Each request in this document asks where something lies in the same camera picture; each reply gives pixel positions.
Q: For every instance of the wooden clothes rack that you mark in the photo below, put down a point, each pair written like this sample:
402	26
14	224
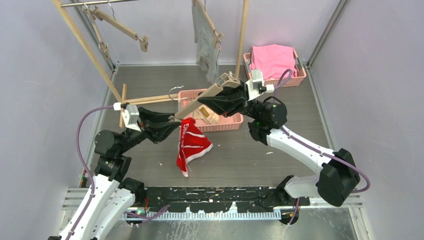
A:
99	66

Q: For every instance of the red underwear white trim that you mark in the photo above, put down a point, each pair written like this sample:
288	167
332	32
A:
192	144

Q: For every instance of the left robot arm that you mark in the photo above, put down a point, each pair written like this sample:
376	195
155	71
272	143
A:
111	193

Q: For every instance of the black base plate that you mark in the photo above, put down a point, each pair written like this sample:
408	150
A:
247	199

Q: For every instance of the empty pink basket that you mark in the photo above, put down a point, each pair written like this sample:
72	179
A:
222	123

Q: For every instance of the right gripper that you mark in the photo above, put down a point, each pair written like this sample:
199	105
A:
229	101

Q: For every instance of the pink cloth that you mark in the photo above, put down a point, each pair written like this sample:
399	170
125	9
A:
273	60

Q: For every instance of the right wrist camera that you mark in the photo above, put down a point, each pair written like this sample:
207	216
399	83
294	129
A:
256	85

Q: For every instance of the empty beige clip hanger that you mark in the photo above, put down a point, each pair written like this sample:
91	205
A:
103	47

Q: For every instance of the beige underwear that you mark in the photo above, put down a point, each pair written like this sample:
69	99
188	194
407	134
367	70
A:
207	115

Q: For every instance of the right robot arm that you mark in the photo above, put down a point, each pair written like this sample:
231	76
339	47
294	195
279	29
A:
336	176

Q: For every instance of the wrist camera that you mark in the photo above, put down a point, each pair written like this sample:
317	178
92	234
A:
256	85
129	115

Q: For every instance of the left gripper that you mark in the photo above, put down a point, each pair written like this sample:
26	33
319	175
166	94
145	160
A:
155	130

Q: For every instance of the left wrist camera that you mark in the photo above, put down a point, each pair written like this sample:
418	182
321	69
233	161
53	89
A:
129	115

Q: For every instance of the beige hanger holding striped underwear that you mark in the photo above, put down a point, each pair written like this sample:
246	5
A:
199	12

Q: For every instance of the grey striped underwear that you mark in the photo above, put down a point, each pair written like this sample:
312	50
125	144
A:
207	56

